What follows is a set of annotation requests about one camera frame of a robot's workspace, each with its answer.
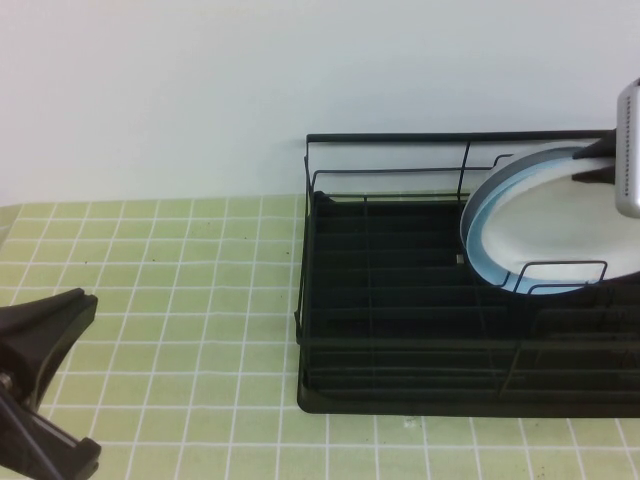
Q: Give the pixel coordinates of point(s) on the blue plate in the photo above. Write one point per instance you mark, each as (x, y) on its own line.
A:
(487, 272)

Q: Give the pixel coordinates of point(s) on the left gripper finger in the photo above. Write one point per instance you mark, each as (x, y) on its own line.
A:
(45, 330)
(60, 450)

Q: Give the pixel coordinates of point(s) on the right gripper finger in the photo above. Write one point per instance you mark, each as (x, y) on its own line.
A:
(606, 147)
(602, 176)

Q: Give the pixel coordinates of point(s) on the white round plate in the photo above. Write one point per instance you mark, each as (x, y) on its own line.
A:
(540, 230)

